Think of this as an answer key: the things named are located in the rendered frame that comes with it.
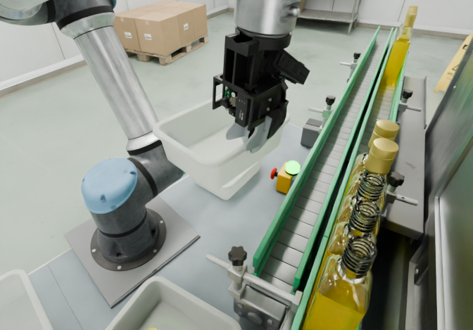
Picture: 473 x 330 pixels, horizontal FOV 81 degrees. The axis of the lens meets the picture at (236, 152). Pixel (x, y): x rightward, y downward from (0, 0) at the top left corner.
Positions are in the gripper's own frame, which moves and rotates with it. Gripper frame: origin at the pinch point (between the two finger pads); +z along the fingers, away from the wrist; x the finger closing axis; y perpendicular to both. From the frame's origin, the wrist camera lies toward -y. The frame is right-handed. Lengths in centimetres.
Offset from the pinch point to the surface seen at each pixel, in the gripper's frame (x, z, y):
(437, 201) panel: 29.5, 6.4, -19.0
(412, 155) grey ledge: 23, 20, -52
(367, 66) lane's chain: -15, 24, -114
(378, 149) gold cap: 17.6, -7.3, -4.8
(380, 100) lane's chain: 3, 22, -81
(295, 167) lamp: -1.5, 25.9, -26.9
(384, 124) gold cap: 16.0, -7.3, -11.9
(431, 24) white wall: -55, 100, -583
